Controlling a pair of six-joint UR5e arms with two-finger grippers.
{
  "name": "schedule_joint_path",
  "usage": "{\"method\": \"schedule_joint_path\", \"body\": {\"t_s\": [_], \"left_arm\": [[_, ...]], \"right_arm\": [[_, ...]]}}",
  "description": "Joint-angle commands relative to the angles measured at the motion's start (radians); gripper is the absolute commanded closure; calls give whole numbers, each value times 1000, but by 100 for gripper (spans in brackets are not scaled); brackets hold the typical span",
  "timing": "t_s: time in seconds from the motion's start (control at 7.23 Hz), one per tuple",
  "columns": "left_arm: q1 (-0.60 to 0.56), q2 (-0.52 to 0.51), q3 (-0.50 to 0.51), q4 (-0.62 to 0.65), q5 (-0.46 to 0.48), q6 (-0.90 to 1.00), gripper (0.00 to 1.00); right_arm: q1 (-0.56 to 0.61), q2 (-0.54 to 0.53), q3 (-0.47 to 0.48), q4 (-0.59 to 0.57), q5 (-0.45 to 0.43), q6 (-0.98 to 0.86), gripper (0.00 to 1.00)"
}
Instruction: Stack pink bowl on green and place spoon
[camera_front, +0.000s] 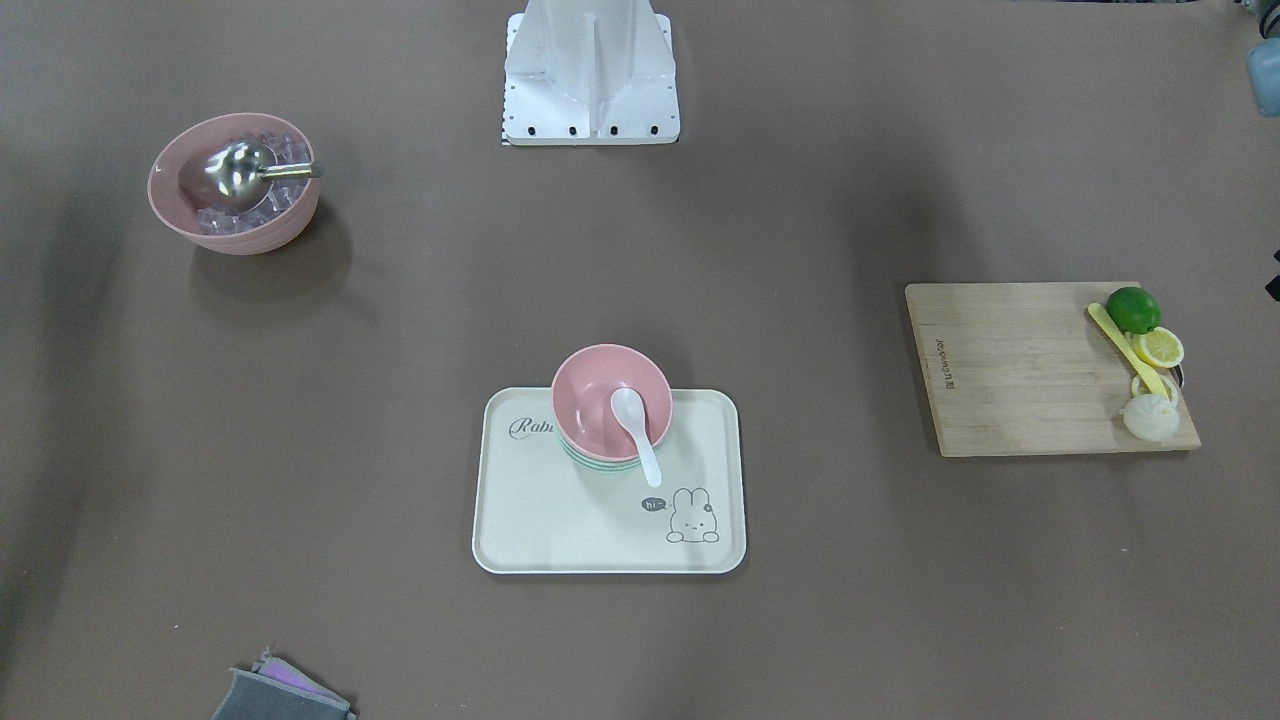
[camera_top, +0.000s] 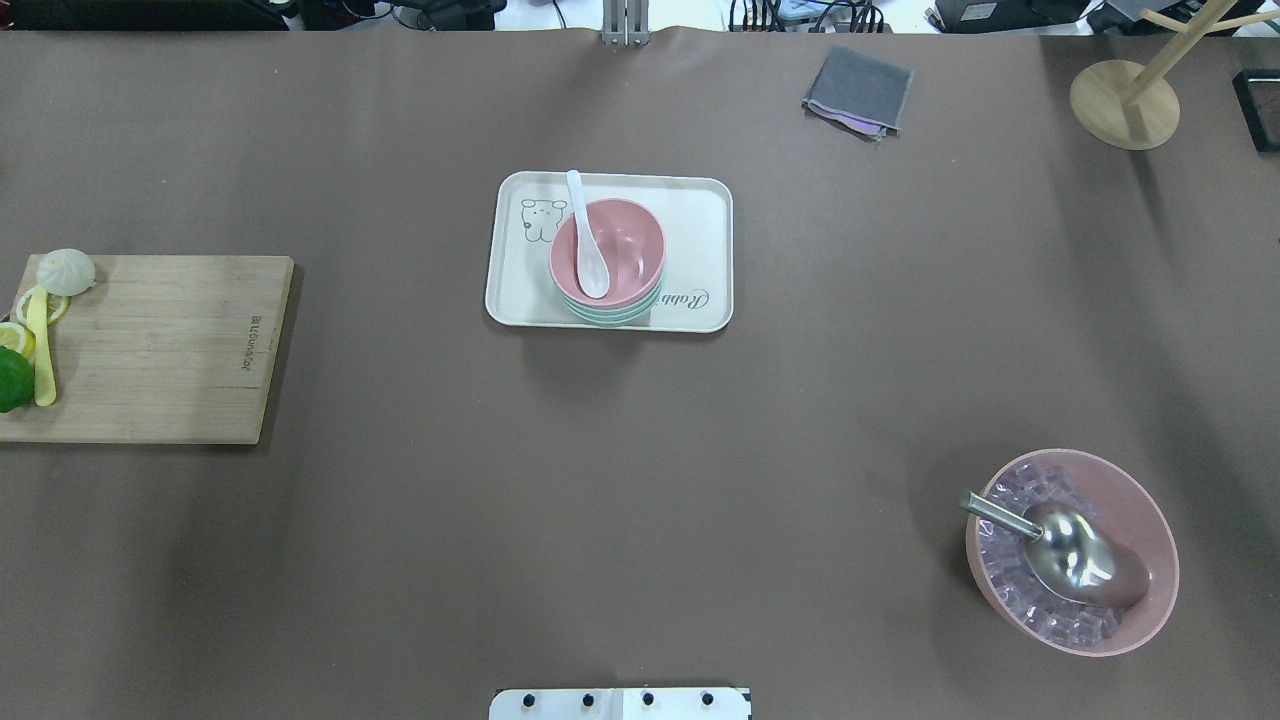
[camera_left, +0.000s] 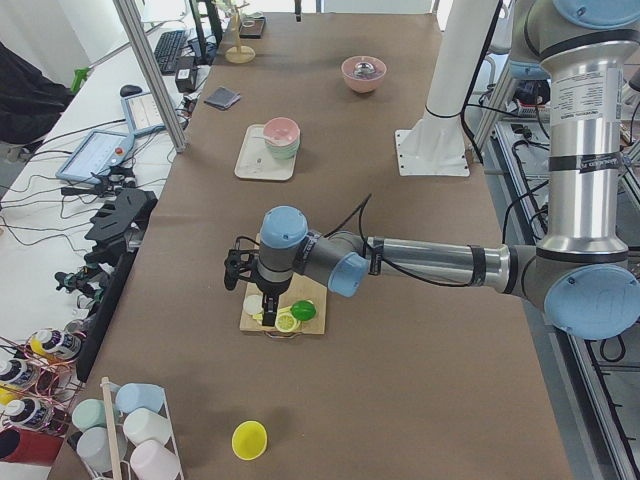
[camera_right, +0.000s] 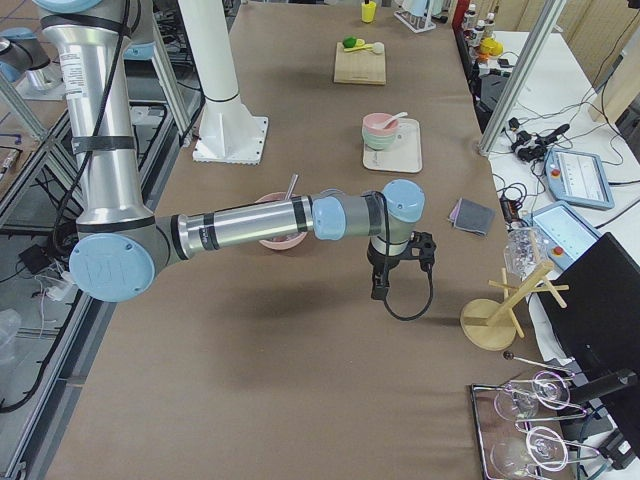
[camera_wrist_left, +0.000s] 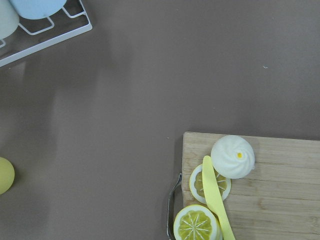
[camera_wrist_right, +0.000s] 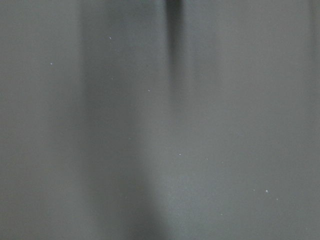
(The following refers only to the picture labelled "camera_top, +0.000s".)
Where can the white ceramic spoon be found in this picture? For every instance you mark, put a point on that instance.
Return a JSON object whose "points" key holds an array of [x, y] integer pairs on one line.
{"points": [[591, 269]]}

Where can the small pink bowl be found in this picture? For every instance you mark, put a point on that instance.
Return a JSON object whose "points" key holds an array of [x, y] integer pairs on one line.
{"points": [[633, 246]]}

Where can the green bowl stack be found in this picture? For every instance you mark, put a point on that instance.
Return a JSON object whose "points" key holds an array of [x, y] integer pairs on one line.
{"points": [[611, 317]]}

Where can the large pink bowl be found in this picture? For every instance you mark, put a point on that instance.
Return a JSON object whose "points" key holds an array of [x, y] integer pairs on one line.
{"points": [[1128, 514]]}

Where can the cream rabbit tray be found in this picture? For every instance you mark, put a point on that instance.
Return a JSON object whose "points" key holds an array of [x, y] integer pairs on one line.
{"points": [[696, 294]]}

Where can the grey folded cloth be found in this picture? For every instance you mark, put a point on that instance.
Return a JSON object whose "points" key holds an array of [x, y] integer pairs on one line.
{"points": [[864, 94]]}

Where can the metal ice scoop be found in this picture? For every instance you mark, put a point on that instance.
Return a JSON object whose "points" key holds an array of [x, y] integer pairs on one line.
{"points": [[1068, 554]]}

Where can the wooden cutting board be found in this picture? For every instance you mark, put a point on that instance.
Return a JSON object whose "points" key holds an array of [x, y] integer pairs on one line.
{"points": [[176, 349]]}

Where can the clear ice cubes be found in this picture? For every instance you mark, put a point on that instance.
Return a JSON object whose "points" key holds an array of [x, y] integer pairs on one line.
{"points": [[1064, 623]]}

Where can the wooden stand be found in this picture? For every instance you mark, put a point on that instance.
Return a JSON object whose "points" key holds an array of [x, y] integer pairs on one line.
{"points": [[1129, 105]]}

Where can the yellow plastic knife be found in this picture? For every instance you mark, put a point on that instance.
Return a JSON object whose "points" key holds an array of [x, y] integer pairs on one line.
{"points": [[37, 313]]}

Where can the green lime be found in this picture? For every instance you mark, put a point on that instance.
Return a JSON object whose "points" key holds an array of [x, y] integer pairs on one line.
{"points": [[17, 381]]}

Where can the lemon half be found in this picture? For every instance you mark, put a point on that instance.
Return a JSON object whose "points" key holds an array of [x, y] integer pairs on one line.
{"points": [[18, 338]]}

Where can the black box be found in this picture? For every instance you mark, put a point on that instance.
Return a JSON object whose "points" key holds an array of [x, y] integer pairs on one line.
{"points": [[1257, 91]]}

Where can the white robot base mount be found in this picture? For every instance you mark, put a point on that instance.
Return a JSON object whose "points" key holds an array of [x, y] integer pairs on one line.
{"points": [[694, 702]]}

